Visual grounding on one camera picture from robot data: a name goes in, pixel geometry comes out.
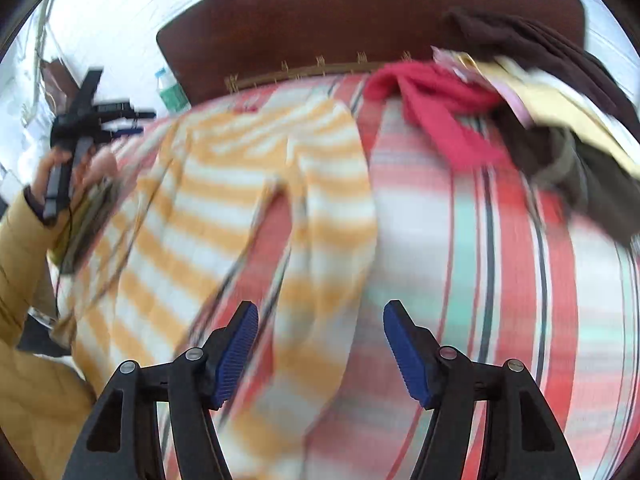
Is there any pale yellow cloth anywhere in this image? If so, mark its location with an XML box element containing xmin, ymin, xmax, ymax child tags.
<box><xmin>475</xmin><ymin>57</ymin><xmax>640</xmax><ymax>176</ymax></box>

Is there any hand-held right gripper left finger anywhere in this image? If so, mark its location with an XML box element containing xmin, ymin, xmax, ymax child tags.
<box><xmin>62</xmin><ymin>301</ymin><xmax>259</xmax><ymax>480</ymax></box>

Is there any red green plaid blanket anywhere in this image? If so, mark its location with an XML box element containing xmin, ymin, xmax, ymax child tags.
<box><xmin>55</xmin><ymin>72</ymin><xmax>640</xmax><ymax>480</ymax></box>

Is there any olive folded garment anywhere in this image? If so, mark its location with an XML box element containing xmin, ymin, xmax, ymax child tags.
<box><xmin>52</xmin><ymin>177</ymin><xmax>123</xmax><ymax>273</ymax></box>

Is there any person's yellow jacket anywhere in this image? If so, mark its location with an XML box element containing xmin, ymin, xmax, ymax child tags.
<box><xmin>0</xmin><ymin>345</ymin><xmax>98</xmax><ymax>480</ymax></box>

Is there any red knit sweater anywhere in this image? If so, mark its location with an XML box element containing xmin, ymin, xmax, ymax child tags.
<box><xmin>362</xmin><ymin>60</ymin><xmax>511</xmax><ymax>171</ymax></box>

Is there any orange white striped shirt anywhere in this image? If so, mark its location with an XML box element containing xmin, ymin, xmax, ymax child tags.
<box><xmin>57</xmin><ymin>95</ymin><xmax>378</xmax><ymax>480</ymax></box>

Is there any person's left hand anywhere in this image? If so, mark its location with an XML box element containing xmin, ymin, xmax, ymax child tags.
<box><xmin>37</xmin><ymin>149</ymin><xmax>118</xmax><ymax>211</ymax></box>

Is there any pile of mixed clothes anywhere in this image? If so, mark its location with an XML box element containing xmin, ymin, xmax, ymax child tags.
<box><xmin>442</xmin><ymin>7</ymin><xmax>640</xmax><ymax>181</ymax></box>

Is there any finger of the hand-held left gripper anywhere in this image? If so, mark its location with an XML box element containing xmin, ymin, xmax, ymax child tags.
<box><xmin>97</xmin><ymin>102</ymin><xmax>157</xmax><ymax>121</ymax></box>
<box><xmin>100</xmin><ymin>127</ymin><xmax>145</xmax><ymax>143</ymax></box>

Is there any brown wooden headboard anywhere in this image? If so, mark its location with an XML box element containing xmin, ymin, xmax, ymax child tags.
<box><xmin>156</xmin><ymin>0</ymin><xmax>588</xmax><ymax>106</ymax></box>

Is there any pink cloth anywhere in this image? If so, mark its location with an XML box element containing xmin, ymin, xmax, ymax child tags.
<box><xmin>432</xmin><ymin>47</ymin><xmax>531</xmax><ymax>126</ymax></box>

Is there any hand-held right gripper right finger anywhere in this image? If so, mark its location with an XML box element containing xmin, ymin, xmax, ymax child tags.
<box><xmin>384</xmin><ymin>300</ymin><xmax>581</xmax><ymax>480</ymax></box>

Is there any brown bag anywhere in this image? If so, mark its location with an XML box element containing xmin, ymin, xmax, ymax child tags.
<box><xmin>40</xmin><ymin>57</ymin><xmax>76</xmax><ymax>106</ymax></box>

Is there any person's left forearm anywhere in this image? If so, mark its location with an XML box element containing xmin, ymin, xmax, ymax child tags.
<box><xmin>0</xmin><ymin>187</ymin><xmax>68</xmax><ymax>346</ymax></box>

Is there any cream white cloth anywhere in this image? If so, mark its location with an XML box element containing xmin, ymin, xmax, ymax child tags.
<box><xmin>530</xmin><ymin>67</ymin><xmax>640</xmax><ymax>141</ymax></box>

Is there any plastic bottle green label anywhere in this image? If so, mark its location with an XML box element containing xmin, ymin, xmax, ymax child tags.
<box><xmin>152</xmin><ymin>67</ymin><xmax>191</xmax><ymax>113</ymax></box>

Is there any olive grey garment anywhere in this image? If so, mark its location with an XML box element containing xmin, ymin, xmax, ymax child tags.
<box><xmin>530</xmin><ymin>127</ymin><xmax>640</xmax><ymax>246</ymax></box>

